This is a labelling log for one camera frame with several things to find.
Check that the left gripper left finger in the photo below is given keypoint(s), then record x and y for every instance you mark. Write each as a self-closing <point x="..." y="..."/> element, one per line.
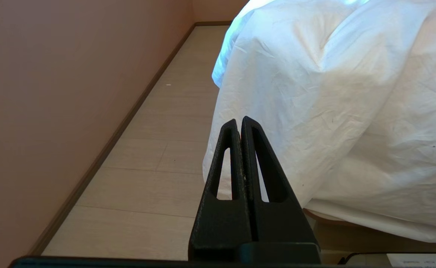
<point x="219" y="223"/>

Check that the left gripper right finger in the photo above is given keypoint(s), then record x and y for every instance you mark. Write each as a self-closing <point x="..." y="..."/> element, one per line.
<point x="277" y="223"/>

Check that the white duvet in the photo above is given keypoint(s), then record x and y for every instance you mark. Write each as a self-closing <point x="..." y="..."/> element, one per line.
<point x="333" y="111"/>

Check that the brown bed frame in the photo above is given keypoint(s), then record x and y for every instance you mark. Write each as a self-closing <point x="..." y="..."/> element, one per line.
<point x="374" y="234"/>

